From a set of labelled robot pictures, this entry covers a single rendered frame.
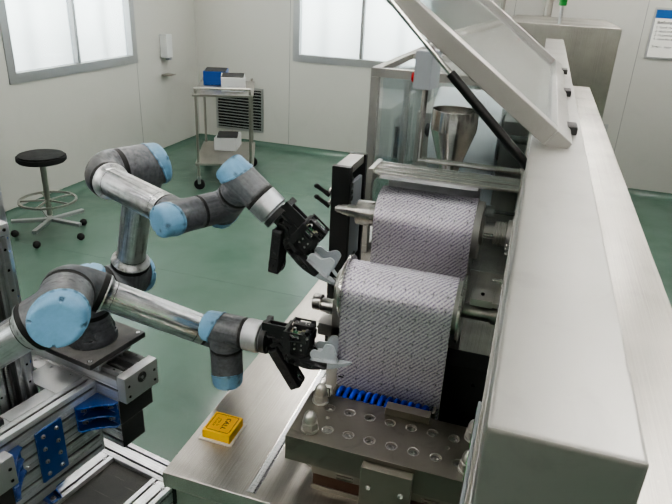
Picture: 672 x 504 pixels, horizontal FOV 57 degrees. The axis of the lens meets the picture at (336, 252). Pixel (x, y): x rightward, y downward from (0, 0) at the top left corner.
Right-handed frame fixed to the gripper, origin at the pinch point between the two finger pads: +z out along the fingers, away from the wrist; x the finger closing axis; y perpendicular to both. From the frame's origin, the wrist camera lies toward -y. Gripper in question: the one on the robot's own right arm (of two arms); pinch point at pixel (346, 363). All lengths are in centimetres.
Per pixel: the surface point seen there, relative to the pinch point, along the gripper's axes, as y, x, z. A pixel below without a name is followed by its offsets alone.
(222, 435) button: -16.9, -13.4, -24.2
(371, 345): 6.2, -0.3, 5.4
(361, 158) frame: 34, 45, -11
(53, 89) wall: -17, 318, -357
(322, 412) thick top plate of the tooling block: -6.1, -10.5, -1.7
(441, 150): 32, 73, 6
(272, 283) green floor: -109, 226, -116
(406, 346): 7.8, -0.3, 13.0
